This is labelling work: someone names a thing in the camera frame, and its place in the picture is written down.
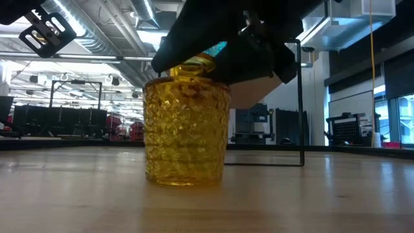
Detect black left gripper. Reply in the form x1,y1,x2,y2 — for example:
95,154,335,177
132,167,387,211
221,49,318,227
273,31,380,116
0,0,78,60

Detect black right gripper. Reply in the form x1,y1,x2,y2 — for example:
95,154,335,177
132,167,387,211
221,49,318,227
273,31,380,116
151,0,342,85

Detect yellow textured glass vase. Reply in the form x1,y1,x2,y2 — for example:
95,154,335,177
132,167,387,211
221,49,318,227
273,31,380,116
143,52,232,188

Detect long ceiling light bar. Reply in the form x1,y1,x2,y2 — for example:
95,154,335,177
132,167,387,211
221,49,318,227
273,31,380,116
0,50,155,64

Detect black equipment cart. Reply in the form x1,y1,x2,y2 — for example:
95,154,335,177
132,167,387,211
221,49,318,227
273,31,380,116
234,103,272,146

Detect black workbench row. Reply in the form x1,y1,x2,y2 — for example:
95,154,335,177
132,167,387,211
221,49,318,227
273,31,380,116
12,104,108,137

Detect black office chair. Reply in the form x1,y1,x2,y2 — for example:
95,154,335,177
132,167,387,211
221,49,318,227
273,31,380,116
0,95,25,137

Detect black ribbed panel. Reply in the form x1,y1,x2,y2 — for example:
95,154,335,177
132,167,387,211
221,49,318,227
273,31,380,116
274,108,311,146

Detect red storage bins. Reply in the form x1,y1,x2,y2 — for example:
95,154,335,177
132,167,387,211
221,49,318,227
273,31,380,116
105,115,146,142

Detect black pegboard cart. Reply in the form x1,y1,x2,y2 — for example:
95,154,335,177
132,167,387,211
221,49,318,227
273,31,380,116
324,112,373,147

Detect silver ribbed ventilation duct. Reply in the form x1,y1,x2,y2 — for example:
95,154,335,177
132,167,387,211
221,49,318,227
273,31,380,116
41,0,153,90

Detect black gantry frame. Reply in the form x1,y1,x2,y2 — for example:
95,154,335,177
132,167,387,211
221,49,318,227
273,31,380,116
49,80,103,110

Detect silver rectangular air duct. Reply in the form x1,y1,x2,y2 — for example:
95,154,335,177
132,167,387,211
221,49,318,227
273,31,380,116
300,0,397,52

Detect white wall board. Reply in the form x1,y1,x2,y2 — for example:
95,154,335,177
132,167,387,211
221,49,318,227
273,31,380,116
328,89,376,121

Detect yellow hanging cable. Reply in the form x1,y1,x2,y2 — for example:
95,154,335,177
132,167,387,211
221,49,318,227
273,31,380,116
368,0,376,148

